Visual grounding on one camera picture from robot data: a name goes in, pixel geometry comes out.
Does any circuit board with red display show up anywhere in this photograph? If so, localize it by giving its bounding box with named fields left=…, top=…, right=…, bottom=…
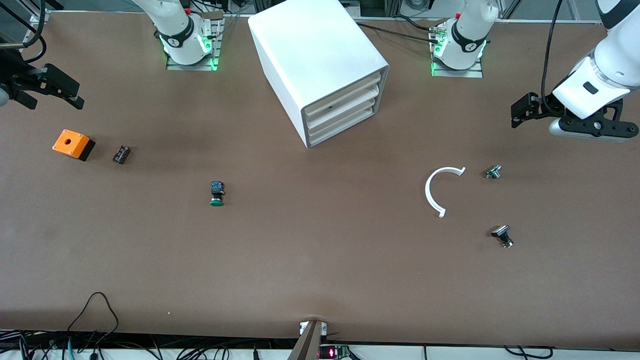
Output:
left=319, top=344, right=362, bottom=360

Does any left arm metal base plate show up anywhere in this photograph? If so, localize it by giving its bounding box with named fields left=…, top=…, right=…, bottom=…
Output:
left=431, top=30, right=484, bottom=79

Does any black silver selector switch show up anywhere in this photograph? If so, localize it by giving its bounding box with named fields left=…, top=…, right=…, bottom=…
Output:
left=490, top=224, right=515, bottom=249

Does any looped black cable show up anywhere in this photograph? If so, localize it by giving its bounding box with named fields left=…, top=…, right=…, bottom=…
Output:
left=66, top=292, right=120, bottom=347

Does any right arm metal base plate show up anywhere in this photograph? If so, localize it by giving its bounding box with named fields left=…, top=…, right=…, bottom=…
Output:
left=166, top=20, right=221, bottom=72

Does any orange button enclosure box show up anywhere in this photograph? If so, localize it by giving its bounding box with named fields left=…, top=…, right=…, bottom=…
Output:
left=52, top=129, right=96, bottom=162

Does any lowest white cabinet drawer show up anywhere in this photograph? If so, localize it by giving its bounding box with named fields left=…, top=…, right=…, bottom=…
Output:
left=308, top=102, right=377, bottom=148

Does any short black cable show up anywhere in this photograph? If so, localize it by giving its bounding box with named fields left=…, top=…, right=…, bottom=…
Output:
left=504, top=346, right=553, bottom=359

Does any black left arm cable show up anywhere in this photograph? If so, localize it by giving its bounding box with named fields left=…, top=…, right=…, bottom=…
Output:
left=540, top=0, right=566, bottom=113

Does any black table cable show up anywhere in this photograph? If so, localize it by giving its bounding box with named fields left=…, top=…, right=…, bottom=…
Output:
left=356, top=22, right=442, bottom=42
left=394, top=14, right=437, bottom=32

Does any grey metal bracket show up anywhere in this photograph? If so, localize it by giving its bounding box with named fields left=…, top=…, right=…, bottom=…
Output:
left=287, top=320, right=329, bottom=360

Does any white curved plastic arc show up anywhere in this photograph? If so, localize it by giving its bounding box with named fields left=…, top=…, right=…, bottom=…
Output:
left=424, top=166, right=467, bottom=219

